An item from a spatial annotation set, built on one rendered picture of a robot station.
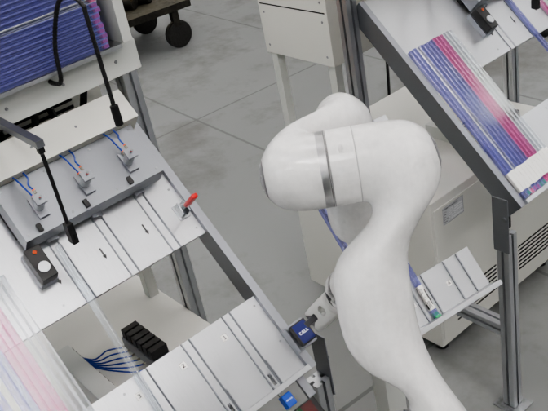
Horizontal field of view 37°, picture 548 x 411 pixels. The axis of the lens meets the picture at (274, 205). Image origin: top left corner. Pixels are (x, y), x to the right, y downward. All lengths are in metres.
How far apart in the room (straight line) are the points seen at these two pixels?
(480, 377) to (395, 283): 1.75
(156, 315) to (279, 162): 1.26
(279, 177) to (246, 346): 0.80
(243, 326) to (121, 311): 0.59
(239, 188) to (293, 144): 2.98
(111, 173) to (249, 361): 0.50
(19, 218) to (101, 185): 0.19
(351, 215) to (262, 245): 2.26
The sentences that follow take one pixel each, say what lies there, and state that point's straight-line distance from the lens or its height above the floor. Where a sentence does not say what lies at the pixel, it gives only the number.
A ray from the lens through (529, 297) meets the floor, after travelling 3.07.
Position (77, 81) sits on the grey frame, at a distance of 1.79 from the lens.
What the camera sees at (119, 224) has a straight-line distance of 1.80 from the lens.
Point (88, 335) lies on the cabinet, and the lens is 2.23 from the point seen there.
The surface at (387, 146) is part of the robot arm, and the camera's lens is 1.00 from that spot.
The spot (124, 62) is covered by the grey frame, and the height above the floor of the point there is 1.34.
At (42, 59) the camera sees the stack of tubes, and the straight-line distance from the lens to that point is 1.72.
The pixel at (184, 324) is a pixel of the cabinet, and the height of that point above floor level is 0.62.
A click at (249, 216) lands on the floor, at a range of 3.75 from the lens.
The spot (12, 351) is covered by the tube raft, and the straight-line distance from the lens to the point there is 1.67.
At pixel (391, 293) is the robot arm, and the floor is 1.29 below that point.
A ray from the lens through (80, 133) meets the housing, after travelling 1.80.
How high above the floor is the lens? 1.91
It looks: 30 degrees down
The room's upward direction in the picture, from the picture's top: 12 degrees counter-clockwise
